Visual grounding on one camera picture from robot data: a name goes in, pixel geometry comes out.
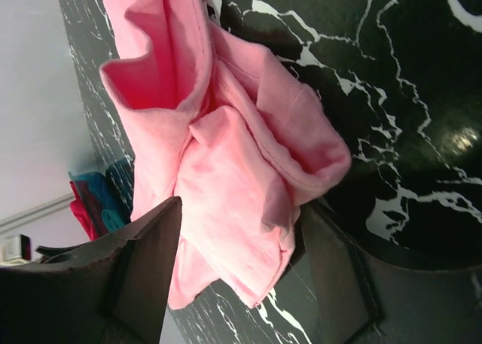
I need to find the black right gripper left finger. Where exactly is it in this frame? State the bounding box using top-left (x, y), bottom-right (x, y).
top-left (1, 196), bottom-right (182, 343)

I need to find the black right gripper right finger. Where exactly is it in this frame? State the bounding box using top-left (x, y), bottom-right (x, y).
top-left (297, 201), bottom-right (481, 343)

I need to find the pink t shirt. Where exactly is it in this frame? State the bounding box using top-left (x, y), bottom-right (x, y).
top-left (100, 0), bottom-right (351, 309)

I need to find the teal blue t shirt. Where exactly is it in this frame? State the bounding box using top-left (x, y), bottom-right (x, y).
top-left (69, 172), bottom-right (130, 238)

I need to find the magenta t shirt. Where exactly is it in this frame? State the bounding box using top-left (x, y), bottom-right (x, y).
top-left (69, 181), bottom-right (99, 241)

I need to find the left aluminium corner post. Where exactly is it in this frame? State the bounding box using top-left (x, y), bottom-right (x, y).
top-left (1, 193), bottom-right (74, 234)

